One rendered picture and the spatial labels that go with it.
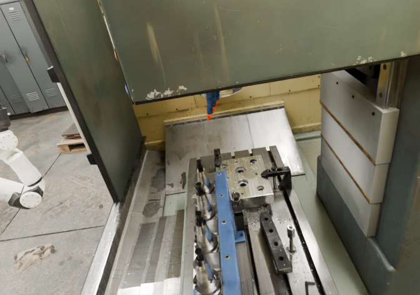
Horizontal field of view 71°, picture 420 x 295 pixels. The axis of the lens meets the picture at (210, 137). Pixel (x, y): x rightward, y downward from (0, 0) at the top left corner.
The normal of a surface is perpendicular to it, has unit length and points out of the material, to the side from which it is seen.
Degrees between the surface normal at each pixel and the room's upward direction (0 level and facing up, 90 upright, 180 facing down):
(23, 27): 90
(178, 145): 24
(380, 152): 90
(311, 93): 90
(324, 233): 0
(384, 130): 90
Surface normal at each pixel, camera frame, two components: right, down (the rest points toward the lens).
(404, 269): 0.03, 0.50
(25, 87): 0.32, 0.44
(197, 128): -0.14, -0.57
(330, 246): -0.17, -0.85
